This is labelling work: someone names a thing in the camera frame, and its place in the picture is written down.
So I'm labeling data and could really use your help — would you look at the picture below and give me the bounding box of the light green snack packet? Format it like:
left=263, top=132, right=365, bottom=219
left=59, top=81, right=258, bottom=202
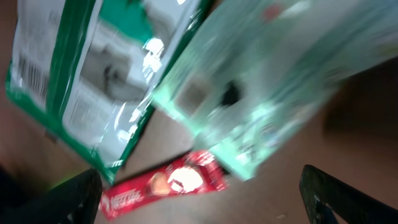
left=152, top=0, right=397, bottom=181

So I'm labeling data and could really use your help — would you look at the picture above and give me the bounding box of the green white gloves packet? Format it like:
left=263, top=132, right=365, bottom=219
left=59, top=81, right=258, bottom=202
left=6, top=0, right=213, bottom=183

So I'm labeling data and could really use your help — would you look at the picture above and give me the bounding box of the red white snack packet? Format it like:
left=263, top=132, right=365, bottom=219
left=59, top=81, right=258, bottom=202
left=99, top=150, right=228, bottom=220

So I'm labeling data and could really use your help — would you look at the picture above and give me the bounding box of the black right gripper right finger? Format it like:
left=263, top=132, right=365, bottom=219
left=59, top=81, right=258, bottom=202
left=299, top=164, right=397, bottom=223

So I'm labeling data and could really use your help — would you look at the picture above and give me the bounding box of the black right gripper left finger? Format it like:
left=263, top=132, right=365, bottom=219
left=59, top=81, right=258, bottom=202
left=1, top=169, right=103, bottom=224

